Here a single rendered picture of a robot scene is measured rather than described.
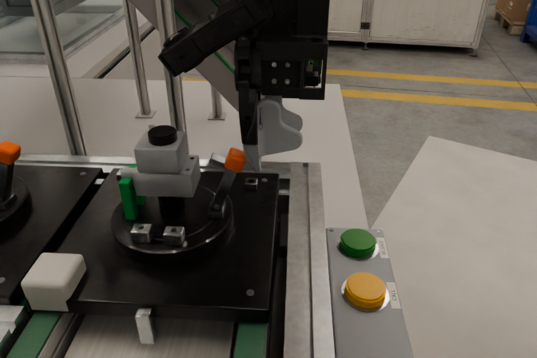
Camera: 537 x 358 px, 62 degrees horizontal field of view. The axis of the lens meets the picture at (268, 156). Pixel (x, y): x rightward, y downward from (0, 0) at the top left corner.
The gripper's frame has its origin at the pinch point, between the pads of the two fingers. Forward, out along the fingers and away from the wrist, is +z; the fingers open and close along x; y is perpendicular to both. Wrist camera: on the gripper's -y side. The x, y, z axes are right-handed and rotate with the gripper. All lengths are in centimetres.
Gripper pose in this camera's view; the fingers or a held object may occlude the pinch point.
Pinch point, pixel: (251, 159)
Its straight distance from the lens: 47.9
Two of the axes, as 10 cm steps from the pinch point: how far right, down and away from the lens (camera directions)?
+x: 0.6, -5.1, 8.6
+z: 0.0, 8.6, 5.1
